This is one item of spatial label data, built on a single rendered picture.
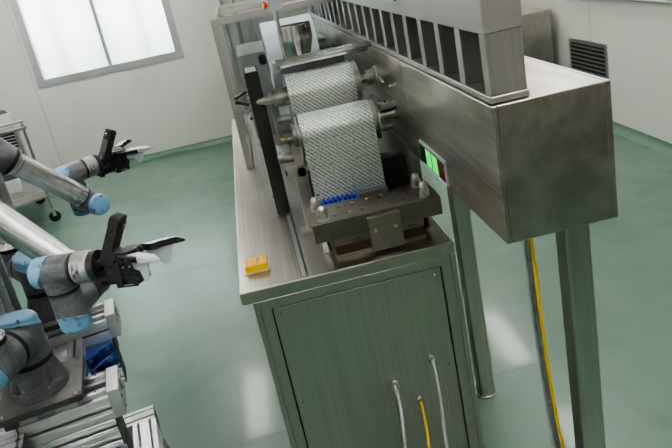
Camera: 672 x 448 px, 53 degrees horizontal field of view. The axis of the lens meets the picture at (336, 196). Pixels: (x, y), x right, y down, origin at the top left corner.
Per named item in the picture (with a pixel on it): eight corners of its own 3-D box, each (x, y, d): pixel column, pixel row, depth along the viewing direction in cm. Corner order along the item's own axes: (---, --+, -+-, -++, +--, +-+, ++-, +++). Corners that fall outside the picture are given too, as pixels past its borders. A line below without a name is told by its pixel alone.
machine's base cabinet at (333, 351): (266, 244, 466) (236, 124, 438) (357, 222, 472) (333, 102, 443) (309, 525, 230) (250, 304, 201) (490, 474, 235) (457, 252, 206)
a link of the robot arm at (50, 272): (49, 282, 164) (37, 251, 161) (91, 277, 162) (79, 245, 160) (32, 298, 157) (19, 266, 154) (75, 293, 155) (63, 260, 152)
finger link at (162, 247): (185, 255, 163) (148, 267, 160) (180, 232, 162) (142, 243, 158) (189, 258, 161) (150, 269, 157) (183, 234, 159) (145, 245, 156)
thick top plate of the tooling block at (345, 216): (309, 226, 220) (306, 209, 218) (428, 197, 223) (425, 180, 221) (316, 244, 205) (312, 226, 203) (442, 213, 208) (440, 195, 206)
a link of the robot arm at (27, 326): (59, 342, 190) (43, 300, 185) (34, 371, 177) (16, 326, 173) (21, 346, 192) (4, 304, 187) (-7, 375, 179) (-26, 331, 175)
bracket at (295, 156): (299, 230, 237) (279, 147, 227) (317, 226, 238) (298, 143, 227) (300, 236, 232) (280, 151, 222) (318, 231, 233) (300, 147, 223)
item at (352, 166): (316, 204, 222) (305, 151, 216) (386, 188, 224) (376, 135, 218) (317, 205, 222) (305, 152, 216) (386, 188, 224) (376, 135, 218)
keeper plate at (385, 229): (372, 249, 208) (366, 216, 205) (403, 241, 209) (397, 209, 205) (374, 252, 206) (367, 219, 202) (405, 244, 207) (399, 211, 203)
